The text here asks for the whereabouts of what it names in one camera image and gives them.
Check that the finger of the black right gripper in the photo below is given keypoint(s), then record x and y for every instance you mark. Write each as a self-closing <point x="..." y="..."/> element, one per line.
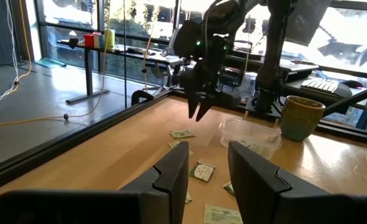
<point x="193" y="104"/>
<point x="206" y="107"/>

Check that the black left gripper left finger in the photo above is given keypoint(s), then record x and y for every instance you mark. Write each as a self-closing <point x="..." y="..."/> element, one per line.
<point x="174" y="174"/>

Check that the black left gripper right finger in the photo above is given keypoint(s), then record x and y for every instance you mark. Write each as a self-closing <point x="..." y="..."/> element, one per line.
<point x="255" y="180"/>

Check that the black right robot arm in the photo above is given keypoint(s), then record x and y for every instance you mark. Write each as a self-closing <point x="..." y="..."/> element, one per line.
<point x="273" y="46"/>

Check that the clear plastic bin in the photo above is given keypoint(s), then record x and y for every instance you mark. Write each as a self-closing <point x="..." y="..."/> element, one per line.
<point x="249" y="130"/>

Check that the grey office chair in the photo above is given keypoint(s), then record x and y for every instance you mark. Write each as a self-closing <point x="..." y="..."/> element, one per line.
<point x="161" y="70"/>

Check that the olive green ceramic mug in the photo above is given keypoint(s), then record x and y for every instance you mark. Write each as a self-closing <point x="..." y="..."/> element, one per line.
<point x="300" y="121"/>

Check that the light green cylinder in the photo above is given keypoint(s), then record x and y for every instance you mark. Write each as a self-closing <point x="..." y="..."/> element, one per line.
<point x="109" y="39"/>

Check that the black standing desk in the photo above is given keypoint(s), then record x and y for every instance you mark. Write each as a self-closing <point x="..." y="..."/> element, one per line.
<point x="88" y="77"/>

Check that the pink box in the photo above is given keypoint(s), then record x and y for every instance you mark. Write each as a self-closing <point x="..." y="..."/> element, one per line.
<point x="96" y="40"/>

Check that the laptop keyboard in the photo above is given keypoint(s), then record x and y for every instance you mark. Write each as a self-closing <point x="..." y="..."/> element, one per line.
<point x="318" y="84"/>

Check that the grey monitor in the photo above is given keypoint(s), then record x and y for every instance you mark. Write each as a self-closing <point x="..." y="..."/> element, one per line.
<point x="308" y="21"/>

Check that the red box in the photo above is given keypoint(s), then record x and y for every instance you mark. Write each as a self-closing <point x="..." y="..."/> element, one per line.
<point x="89" y="40"/>

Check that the black desk brace bar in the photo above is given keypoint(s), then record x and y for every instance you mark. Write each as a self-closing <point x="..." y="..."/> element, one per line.
<point x="354" y="99"/>

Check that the black computer mouse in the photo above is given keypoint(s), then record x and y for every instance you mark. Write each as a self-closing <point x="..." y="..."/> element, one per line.
<point x="353" y="83"/>

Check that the teal floor mat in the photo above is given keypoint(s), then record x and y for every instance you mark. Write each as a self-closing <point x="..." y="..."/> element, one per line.
<point x="49" y="63"/>

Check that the black aluminium table frame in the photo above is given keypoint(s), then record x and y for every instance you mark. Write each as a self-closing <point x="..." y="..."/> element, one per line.
<point x="46" y="152"/>

